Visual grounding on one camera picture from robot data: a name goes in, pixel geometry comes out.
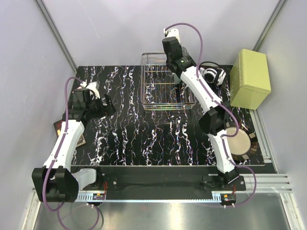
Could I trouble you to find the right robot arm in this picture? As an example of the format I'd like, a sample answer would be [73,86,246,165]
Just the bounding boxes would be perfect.
[162,36,239,190]

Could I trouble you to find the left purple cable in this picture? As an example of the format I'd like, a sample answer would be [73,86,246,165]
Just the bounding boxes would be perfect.
[42,76,106,228]

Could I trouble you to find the beige brown rimmed plate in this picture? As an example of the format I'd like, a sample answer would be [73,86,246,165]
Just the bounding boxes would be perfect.
[227,123,258,161]

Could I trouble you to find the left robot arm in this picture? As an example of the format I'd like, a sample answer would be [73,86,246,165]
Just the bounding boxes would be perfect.
[32,88,116,203]

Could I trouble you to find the light blue plate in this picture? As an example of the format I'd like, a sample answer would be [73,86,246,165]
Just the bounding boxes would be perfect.
[172,73,183,84]

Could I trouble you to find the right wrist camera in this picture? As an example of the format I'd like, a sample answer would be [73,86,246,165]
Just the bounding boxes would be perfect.
[164,28,181,45]

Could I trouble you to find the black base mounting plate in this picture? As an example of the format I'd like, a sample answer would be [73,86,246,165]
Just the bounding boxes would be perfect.
[93,166,246,202]

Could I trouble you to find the white black headphones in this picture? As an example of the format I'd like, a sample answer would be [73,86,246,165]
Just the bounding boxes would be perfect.
[200,61,227,86]

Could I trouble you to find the yellow-green box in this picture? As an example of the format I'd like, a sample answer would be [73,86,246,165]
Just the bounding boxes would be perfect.
[230,49,271,110]

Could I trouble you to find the purple cable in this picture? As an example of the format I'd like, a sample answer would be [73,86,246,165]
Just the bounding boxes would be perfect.
[42,76,106,228]
[164,23,257,208]

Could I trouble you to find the dark book with house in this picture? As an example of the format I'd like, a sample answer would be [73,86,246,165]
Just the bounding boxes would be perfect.
[53,120,86,147]

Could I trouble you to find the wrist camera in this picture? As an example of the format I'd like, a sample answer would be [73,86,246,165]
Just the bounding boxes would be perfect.
[164,28,181,45]
[80,81,101,99]

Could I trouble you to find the metal wire dish rack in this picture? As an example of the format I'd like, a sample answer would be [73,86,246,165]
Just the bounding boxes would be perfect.
[141,52,197,111]

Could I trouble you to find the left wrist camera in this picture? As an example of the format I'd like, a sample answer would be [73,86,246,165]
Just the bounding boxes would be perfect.
[80,81,101,99]

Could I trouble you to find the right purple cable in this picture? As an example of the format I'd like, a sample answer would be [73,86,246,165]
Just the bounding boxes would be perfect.
[164,23,257,208]

